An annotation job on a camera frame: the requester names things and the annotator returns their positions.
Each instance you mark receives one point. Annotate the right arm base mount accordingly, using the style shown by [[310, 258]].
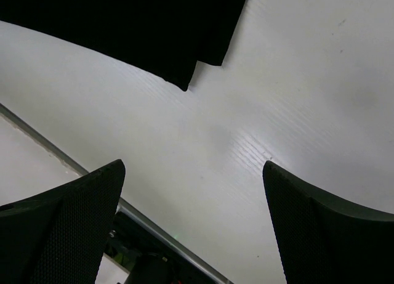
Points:
[[149, 259]]

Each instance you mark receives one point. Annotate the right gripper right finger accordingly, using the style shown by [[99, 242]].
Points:
[[323, 238]]

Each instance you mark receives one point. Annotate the aluminium table edge rail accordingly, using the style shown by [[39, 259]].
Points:
[[61, 235]]

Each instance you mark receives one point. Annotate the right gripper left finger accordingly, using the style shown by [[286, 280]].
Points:
[[59, 236]]

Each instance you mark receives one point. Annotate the black skirt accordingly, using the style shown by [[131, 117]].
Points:
[[164, 37]]

